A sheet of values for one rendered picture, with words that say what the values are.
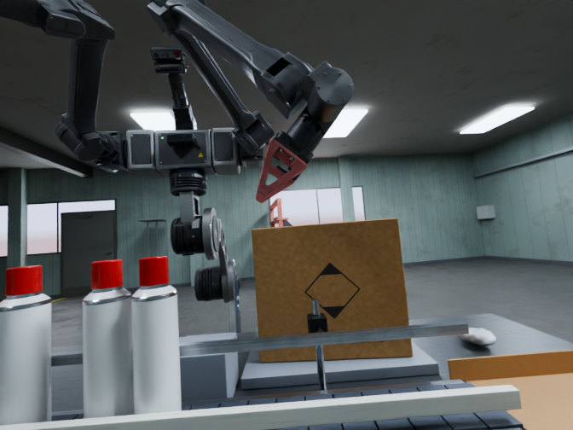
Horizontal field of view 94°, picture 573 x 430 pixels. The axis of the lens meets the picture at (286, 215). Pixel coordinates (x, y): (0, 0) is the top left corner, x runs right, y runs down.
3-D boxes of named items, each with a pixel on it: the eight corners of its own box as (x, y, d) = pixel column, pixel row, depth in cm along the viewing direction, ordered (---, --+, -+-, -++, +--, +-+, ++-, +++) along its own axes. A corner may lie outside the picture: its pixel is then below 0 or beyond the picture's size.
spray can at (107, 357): (71, 450, 30) (70, 264, 31) (103, 418, 35) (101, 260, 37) (118, 446, 30) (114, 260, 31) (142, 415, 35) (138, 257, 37)
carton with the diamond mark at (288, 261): (259, 363, 54) (251, 229, 56) (274, 324, 77) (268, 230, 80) (413, 357, 51) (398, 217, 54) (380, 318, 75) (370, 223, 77)
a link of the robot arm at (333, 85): (300, 69, 50) (266, 97, 49) (314, 20, 39) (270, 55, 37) (344, 116, 50) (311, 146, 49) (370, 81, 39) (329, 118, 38)
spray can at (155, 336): (124, 448, 29) (120, 260, 31) (148, 416, 35) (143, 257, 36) (171, 444, 29) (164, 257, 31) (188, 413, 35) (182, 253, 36)
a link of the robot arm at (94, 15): (127, 20, 58) (94, -14, 58) (58, 12, 48) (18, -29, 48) (102, 157, 87) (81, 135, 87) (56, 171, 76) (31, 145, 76)
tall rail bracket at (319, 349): (319, 435, 36) (309, 309, 37) (313, 402, 43) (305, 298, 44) (343, 433, 36) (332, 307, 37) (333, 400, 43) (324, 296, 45)
